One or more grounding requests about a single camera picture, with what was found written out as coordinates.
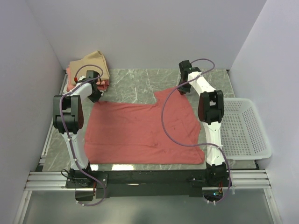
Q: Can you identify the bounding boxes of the red t-shirt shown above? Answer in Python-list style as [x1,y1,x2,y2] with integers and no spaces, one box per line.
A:
[84,88,205,164]

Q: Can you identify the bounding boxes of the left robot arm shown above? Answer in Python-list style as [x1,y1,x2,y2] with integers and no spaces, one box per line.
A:
[53,70,105,188]

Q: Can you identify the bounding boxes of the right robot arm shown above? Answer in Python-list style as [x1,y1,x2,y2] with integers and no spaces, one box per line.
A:
[178,60,231,187]

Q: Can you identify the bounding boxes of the folded pink t-shirt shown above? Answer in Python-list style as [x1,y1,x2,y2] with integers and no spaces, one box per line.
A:
[64,66,110,92]

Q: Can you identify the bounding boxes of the folded tan t-shirt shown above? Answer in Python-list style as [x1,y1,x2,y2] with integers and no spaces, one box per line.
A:
[66,51,110,82]

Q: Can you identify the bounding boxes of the white plastic basket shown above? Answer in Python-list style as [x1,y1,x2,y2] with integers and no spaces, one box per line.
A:
[221,98,272,160]

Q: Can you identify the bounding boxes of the black base beam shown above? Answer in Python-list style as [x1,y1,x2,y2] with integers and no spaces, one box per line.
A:
[65,169,232,201]

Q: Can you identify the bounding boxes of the aluminium frame rail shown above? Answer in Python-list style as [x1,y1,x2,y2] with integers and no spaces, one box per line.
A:
[24,170,271,191]

